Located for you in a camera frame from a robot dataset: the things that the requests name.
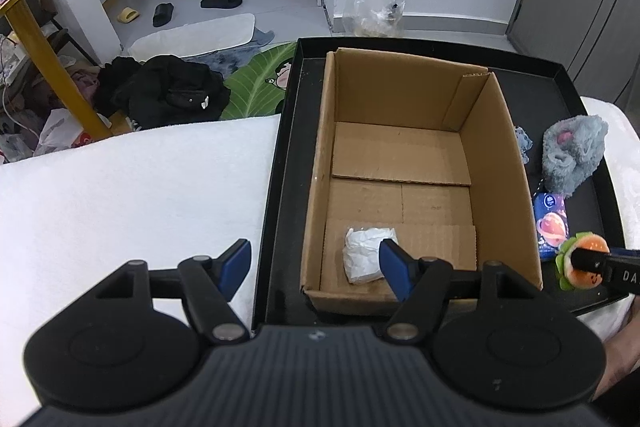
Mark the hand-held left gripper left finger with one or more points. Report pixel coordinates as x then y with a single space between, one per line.
235 267

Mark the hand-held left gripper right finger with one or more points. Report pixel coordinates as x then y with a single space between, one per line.
392 267

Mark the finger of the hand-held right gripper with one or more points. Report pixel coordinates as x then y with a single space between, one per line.
590 261

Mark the burger plush toy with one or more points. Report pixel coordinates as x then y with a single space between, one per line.
575 279

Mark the blue planet print pouch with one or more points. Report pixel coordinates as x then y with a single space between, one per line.
550 227

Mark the black tray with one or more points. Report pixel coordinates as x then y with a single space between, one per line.
285 187

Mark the grey plush toy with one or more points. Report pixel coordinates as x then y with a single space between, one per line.
570 152

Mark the brown cardboard box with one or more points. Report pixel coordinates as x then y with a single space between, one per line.
400 147

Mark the small blue-grey plush piece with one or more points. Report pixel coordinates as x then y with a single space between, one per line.
523 144

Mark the crumpled white paper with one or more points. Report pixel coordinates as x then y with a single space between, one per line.
362 257

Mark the person's right leg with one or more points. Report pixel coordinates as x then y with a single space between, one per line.
625 357

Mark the green leaf floor mat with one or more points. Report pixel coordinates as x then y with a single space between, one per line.
255 82

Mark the pile of black clothes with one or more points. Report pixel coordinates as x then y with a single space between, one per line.
165 92

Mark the blue-grey fluffy rug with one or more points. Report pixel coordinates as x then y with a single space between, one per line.
232 62

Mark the white plastic bag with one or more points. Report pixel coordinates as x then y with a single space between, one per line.
55 132

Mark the white floor mat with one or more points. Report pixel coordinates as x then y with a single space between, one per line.
195 37

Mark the clear plastic bag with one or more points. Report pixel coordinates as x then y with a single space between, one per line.
375 14

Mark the black slipper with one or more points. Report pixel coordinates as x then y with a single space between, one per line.
162 14
222 0

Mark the yellow slipper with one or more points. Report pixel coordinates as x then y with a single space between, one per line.
127 15

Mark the yellow round table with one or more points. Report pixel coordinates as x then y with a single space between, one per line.
40 57

